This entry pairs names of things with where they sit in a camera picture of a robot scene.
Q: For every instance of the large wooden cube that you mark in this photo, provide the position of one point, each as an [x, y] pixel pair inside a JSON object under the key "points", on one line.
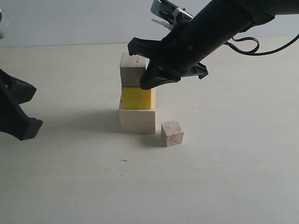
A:
{"points": [[138, 120]]}

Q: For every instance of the yellow cube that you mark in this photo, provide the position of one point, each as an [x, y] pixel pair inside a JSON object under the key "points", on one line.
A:
{"points": [[137, 98]]}

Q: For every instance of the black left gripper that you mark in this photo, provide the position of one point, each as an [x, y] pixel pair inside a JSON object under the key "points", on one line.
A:
{"points": [[13, 121]]}

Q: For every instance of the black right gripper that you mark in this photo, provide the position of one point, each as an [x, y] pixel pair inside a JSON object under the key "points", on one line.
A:
{"points": [[175, 56]]}

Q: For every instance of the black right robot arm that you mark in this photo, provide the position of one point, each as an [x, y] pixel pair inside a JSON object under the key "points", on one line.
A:
{"points": [[226, 18]]}

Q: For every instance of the medium wooden cube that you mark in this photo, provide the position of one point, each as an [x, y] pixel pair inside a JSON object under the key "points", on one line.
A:
{"points": [[131, 69]]}

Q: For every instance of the small wooden cube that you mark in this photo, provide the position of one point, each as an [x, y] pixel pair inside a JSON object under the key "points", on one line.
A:
{"points": [[171, 133]]}

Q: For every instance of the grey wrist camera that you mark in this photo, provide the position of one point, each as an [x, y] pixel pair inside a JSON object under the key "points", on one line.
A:
{"points": [[171, 14]]}

